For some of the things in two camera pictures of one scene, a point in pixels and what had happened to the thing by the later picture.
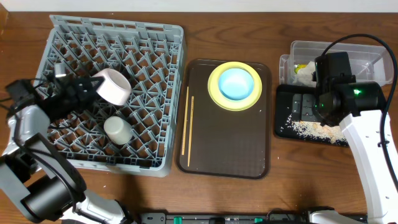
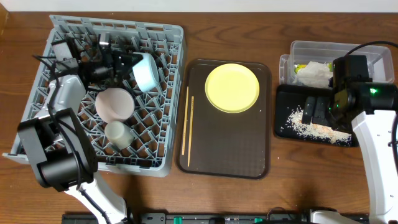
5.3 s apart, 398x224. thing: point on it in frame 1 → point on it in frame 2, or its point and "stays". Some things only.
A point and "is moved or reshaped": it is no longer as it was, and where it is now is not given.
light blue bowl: [236, 84] → [147, 72]
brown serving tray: [216, 144] stays
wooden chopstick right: [191, 130] stays
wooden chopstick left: [185, 122] stays
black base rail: [272, 218] stays
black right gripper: [302, 107] → [329, 111]
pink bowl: [116, 88] is moved or reshaped
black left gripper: [74, 90] → [117, 62]
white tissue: [304, 76] stays
